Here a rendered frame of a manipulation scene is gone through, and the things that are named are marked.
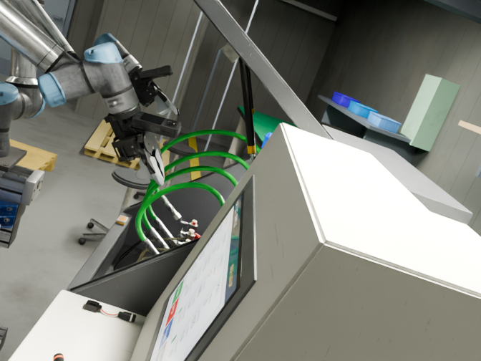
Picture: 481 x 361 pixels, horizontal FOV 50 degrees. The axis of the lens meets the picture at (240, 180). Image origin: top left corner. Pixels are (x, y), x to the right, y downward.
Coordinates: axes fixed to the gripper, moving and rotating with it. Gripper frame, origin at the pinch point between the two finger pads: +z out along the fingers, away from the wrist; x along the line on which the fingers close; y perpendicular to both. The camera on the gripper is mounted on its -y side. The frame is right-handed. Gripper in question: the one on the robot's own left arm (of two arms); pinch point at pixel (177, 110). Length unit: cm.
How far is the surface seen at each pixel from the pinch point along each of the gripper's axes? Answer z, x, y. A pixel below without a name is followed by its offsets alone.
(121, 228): 15.9, 1.4, 41.8
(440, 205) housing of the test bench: 64, 61, -31
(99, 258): 19, 27, 46
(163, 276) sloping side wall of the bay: 33, 54, 29
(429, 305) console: 44, 131, -8
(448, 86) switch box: 107, -233, -165
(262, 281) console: 34, 123, 3
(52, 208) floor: -37, -217, 127
